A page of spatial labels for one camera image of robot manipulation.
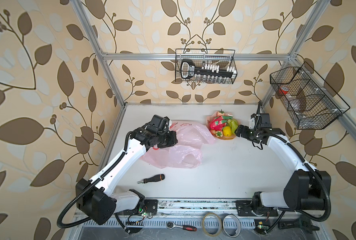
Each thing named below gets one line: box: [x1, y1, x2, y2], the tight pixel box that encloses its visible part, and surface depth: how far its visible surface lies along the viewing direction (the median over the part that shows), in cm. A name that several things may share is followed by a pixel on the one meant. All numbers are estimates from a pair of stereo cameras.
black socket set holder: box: [180, 59, 237, 79], surface depth 84 cm
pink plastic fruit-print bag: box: [140, 120, 216, 169], surface depth 82 cm
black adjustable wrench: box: [278, 215, 320, 234], surface depth 71 cm
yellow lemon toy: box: [223, 126, 232, 137], surface depth 99 cm
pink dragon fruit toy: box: [209, 116, 233, 131], surface depth 99 cm
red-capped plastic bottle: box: [279, 85, 307, 118], surface depth 80 cm
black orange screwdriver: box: [137, 174, 166, 184], surface depth 84 cm
